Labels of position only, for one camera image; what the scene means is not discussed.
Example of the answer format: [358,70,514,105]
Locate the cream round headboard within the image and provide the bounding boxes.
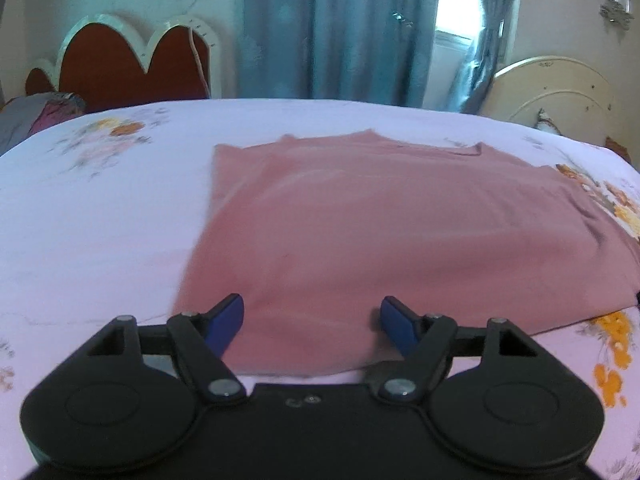
[479,55,619,144]

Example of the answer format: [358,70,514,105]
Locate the red headboard with white trim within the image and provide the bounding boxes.
[25,13,224,114]

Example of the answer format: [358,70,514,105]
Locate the large orange patterned pillow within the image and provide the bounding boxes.
[604,137,635,167]

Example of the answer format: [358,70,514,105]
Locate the wide blue curtain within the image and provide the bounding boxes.
[234,0,443,109]

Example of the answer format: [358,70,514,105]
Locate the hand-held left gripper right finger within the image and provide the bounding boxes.
[378,295,539,405]

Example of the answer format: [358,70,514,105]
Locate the wall lamp with glass shades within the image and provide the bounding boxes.
[599,0,633,27]

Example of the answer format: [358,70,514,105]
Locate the bright window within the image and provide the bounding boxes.
[424,0,490,111]

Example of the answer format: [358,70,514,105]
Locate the floral white bed sheet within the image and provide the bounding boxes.
[0,97,640,480]

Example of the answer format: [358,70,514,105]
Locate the pile of crumpled clothes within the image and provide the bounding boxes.
[0,92,87,156]

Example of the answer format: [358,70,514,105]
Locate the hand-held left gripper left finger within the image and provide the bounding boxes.
[85,293,247,405]

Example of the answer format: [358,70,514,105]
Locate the pink long-sleeve sweatshirt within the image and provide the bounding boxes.
[172,129,640,377]

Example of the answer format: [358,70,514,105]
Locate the thin cable on headboard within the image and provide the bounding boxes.
[187,26,212,99]

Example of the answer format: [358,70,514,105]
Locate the tied blue curtain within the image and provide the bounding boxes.
[446,0,530,115]

